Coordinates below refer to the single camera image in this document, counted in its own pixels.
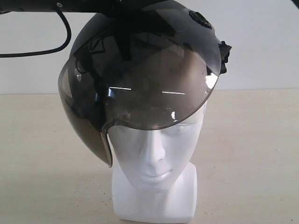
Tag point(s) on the black helmet with tinted visor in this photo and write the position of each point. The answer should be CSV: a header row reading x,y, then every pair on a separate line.
x,y
146,69

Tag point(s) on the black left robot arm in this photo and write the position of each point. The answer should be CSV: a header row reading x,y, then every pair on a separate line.
x,y
109,8

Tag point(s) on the white mannequin head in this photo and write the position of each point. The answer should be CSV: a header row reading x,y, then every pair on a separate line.
x,y
154,180

